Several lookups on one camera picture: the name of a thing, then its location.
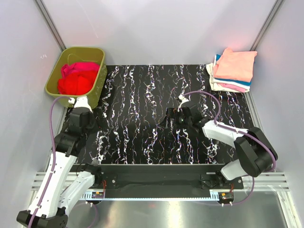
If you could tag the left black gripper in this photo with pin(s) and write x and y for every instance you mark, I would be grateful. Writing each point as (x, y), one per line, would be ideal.
(101, 125)

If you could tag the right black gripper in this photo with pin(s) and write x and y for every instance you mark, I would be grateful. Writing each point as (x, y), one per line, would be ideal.
(171, 113)

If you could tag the red t-shirt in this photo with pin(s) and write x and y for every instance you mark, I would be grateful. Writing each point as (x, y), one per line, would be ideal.
(77, 83)

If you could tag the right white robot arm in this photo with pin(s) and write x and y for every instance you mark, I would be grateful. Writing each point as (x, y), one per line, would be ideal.
(254, 151)

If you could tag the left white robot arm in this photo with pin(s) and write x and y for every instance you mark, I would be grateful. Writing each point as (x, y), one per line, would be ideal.
(52, 204)

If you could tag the folded cream t-shirt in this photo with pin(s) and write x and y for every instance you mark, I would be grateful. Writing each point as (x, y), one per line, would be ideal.
(214, 83)

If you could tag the folded pink t-shirt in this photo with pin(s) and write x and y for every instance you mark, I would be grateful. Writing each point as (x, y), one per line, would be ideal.
(242, 89)

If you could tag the magenta t-shirt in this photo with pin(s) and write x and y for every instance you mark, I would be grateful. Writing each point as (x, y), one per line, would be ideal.
(78, 67)

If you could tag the olive green plastic bin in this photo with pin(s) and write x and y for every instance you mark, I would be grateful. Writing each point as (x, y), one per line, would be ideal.
(79, 54)

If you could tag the folded blue t-shirt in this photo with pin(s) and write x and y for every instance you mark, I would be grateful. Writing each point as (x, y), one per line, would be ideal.
(217, 57)

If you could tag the folded peach t-shirt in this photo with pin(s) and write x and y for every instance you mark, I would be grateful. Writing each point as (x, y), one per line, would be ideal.
(235, 65)

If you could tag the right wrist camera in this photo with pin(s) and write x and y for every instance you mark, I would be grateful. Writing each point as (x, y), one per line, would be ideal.
(182, 99)

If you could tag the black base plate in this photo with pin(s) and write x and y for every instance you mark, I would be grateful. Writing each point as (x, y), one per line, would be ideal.
(198, 175)

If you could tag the left aluminium corner post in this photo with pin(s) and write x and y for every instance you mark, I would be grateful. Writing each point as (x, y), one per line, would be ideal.
(50, 24)

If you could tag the aluminium corner post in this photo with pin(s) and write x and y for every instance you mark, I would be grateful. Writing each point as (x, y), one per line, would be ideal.
(267, 23)
(50, 24)

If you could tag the right aluminium corner post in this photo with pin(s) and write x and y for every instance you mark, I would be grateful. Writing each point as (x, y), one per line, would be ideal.
(267, 23)

